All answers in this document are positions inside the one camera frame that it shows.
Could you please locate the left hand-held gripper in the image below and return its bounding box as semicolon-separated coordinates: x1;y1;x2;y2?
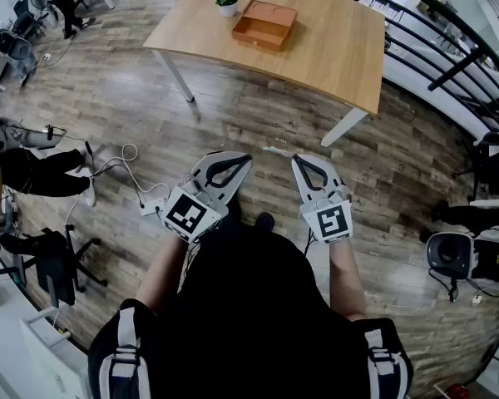
161;150;254;245

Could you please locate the black office chair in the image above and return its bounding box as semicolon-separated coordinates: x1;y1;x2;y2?
0;225;109;308

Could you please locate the person's black shoe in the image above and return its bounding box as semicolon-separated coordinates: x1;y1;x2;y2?
254;212;275;233

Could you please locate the white power strip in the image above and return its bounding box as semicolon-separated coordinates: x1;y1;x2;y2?
139;197;168;218

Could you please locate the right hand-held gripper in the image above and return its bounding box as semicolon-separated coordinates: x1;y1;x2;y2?
290;153;354;245

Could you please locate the person's left forearm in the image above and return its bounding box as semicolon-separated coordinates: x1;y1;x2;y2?
135;234;193;316

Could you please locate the person's right forearm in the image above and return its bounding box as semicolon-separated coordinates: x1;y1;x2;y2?
325;239;369;323

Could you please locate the white round appliance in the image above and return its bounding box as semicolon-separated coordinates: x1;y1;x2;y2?
425;230;476;281

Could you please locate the grey backpack strap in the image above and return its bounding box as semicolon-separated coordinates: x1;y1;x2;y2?
97;305;145;399
363;328;411;399

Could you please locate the orange wooden tray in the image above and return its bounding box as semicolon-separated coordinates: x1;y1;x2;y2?
231;0;299;53

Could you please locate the white desk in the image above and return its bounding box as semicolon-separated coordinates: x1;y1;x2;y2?
0;259;89;399

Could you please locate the person's black shirt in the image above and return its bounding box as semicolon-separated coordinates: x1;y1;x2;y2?
86;218;413;399

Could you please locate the black equipment case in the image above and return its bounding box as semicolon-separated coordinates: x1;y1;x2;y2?
472;226;499;287

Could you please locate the black metal railing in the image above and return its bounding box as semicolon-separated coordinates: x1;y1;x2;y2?
307;0;499;135

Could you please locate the wooden table with white legs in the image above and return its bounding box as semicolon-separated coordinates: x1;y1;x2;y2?
142;0;387;148

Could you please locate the white power cable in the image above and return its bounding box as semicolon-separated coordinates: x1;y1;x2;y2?
90;142;172;207

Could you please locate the grey office chair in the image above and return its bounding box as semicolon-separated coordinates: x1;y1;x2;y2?
0;34;39;87

